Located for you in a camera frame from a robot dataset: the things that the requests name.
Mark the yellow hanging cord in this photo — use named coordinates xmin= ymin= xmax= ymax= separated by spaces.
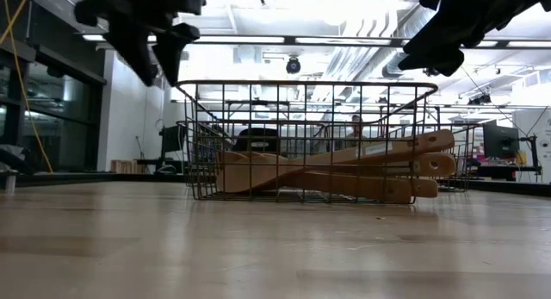
xmin=0 ymin=0 xmax=53 ymax=174

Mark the slotted wooden spatula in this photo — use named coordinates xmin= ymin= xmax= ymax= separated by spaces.
xmin=411 ymin=178 xmax=439 ymax=199

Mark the gold wire basket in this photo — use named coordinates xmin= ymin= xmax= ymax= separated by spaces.
xmin=176 ymin=79 xmax=439 ymax=205
xmin=176 ymin=120 xmax=328 ymax=188
xmin=378 ymin=122 xmax=480 ymax=192

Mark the wooden spoon with label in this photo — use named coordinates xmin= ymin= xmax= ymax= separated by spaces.
xmin=217 ymin=128 xmax=456 ymax=193

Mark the black desk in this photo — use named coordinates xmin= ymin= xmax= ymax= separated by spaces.
xmin=467 ymin=160 xmax=544 ymax=183

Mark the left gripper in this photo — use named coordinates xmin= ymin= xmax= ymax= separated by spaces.
xmin=73 ymin=0 xmax=206 ymax=87

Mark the black slotted spatula steel handle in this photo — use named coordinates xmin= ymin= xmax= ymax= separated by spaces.
xmin=234 ymin=127 xmax=282 ymax=154

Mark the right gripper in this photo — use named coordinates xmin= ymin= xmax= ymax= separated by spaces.
xmin=398 ymin=0 xmax=551 ymax=78

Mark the wooden crate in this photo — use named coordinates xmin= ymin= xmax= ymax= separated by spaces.
xmin=110 ymin=159 xmax=139 ymax=175

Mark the person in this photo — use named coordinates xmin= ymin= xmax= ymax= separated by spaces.
xmin=349 ymin=113 xmax=366 ymax=139

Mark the wooden spork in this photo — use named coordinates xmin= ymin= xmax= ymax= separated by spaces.
xmin=292 ymin=152 xmax=457 ymax=178

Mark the black monitor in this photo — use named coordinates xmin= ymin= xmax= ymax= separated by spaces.
xmin=481 ymin=119 xmax=522 ymax=161
xmin=161 ymin=124 xmax=186 ymax=154

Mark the long ceiling light bar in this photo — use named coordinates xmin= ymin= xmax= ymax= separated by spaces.
xmin=81 ymin=33 xmax=551 ymax=49

